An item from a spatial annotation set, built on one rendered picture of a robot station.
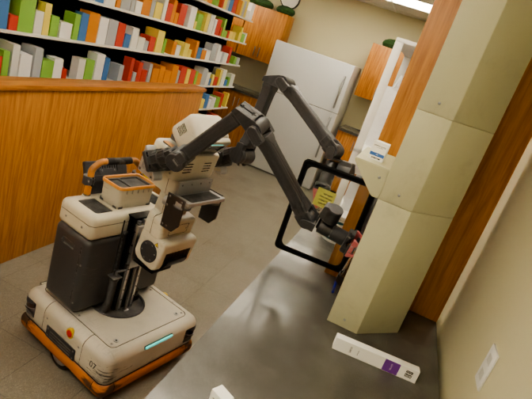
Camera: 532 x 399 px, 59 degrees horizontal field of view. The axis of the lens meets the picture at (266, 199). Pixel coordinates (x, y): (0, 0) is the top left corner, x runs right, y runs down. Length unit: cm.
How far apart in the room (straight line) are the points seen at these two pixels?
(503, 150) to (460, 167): 33
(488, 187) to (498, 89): 45
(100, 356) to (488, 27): 196
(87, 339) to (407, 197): 157
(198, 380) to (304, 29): 646
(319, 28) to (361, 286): 594
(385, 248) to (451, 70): 58
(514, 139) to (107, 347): 188
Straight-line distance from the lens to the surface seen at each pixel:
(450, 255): 196
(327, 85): 649
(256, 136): 158
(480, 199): 191
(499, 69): 156
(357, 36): 716
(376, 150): 158
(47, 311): 255
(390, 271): 161
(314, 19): 730
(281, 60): 666
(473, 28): 150
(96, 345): 234
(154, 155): 189
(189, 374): 127
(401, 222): 154
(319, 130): 196
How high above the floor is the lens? 176
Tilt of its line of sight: 18 degrees down
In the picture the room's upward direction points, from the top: 19 degrees clockwise
